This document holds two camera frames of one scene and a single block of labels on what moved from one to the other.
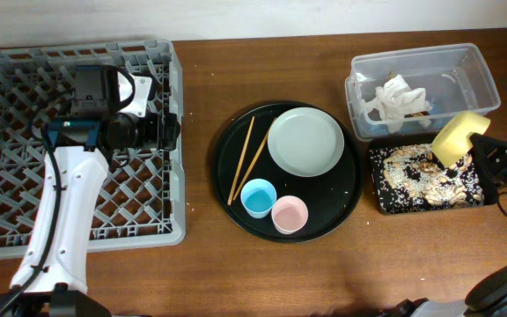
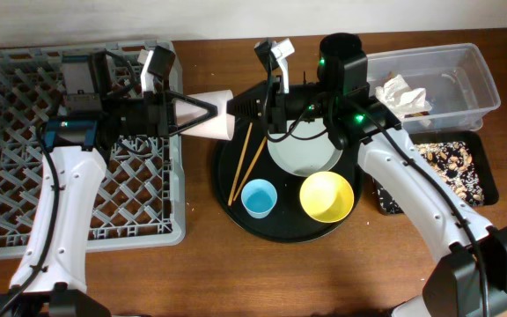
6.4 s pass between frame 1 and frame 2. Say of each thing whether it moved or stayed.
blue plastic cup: stayed
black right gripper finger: moved
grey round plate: stayed
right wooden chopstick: stayed
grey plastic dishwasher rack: stayed
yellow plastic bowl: moved
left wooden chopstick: stayed
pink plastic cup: moved
